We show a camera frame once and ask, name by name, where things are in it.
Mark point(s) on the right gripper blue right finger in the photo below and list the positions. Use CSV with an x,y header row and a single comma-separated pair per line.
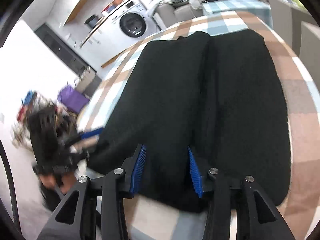
x,y
211,184

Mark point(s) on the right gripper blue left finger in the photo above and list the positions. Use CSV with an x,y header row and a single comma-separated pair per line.
x,y
119,184

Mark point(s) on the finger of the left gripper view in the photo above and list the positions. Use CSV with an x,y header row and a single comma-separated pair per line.
x,y
91,133

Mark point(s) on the left hand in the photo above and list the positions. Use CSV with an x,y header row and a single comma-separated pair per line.
x,y
65,182

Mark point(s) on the black rice cooker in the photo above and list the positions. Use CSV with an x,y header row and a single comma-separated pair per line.
x,y
91,22

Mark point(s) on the white washing machine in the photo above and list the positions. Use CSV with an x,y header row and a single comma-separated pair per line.
x,y
128,24

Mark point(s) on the purple bag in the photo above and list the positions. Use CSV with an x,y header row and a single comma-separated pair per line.
x,y
72,99

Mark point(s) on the black knit sweater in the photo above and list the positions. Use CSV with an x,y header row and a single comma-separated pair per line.
x,y
217,97

